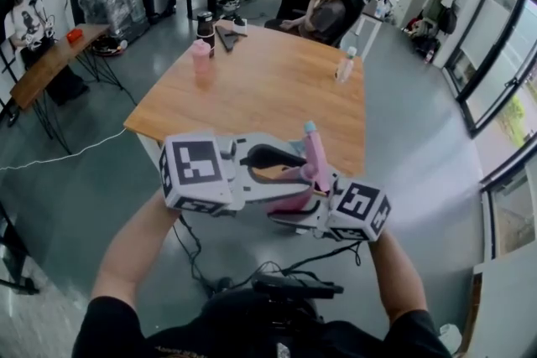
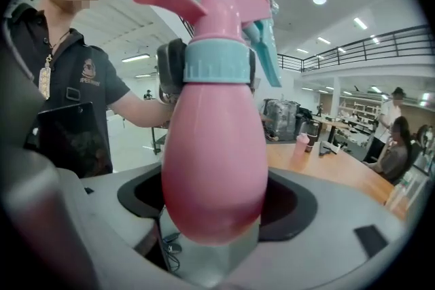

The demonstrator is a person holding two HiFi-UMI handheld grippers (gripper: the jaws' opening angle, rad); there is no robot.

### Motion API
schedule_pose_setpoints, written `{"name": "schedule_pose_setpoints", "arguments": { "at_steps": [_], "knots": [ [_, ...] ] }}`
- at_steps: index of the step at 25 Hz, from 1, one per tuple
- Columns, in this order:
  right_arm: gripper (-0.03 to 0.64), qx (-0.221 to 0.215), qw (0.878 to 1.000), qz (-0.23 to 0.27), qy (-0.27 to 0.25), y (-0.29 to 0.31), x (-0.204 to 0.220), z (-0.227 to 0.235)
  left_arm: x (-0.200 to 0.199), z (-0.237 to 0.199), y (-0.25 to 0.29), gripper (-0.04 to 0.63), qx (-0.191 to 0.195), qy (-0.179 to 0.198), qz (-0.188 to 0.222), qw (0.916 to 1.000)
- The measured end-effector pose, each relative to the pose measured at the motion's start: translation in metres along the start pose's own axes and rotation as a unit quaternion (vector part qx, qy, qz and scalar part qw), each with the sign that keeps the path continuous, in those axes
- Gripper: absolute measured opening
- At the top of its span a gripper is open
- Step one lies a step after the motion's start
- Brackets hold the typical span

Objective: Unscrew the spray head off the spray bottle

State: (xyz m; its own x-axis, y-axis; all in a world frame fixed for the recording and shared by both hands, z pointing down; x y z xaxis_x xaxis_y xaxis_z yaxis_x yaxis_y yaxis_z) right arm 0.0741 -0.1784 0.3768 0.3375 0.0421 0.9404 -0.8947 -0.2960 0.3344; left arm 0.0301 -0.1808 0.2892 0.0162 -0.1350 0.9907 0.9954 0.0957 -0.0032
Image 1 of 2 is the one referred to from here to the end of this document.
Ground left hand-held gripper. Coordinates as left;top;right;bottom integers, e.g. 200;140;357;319
158;132;315;217

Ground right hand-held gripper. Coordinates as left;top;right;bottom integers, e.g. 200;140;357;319
266;174;393;243

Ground person's right forearm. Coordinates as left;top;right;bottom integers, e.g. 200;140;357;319
367;228;429;324

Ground person's left forearm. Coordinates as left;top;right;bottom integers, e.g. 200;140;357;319
91;190;181;309

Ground clear plastic bottle green lid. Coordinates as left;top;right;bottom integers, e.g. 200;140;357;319
334;45;358;84

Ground wooden table white legs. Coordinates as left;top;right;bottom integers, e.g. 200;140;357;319
123;21;367;181

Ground black chest device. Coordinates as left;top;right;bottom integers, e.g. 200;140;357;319
251;274;345;301

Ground pink tumbler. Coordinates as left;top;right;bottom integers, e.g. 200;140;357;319
191;39;212;75

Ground black triangular stand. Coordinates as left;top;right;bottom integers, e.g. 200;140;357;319
213;24;248;53

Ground person's black clothing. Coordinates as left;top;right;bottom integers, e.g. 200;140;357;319
70;288;452;358

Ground dark brown flask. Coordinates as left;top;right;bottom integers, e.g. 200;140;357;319
196;11;216;58

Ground white desk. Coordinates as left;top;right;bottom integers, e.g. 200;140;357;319
335;10;383;62

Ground black office chair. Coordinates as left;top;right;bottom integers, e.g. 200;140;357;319
264;0;366;49

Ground white plastic bag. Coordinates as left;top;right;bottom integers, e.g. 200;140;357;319
438;322;462;355

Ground pile of bags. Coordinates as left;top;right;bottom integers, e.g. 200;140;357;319
404;17;441;60

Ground black round tray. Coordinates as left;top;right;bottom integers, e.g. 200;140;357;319
91;38;129;56

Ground white panel wooden edge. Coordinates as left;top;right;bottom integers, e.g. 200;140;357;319
469;246;537;358

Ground hanging black backpack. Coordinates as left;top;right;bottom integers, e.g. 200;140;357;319
438;6;458;34

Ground plastic wrapped black pallet load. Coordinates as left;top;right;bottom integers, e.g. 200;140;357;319
76;0;150;47

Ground black framed glass door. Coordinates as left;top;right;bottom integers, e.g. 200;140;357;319
442;0;537;261

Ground wooden side desk black legs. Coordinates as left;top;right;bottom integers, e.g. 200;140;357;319
8;23;127;154

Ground black metal stand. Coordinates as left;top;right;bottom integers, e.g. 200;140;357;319
0;200;41;294

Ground black cables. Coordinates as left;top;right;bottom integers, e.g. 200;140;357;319
171;213;364;298

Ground white floor cable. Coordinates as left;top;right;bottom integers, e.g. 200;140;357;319
0;128;127;171

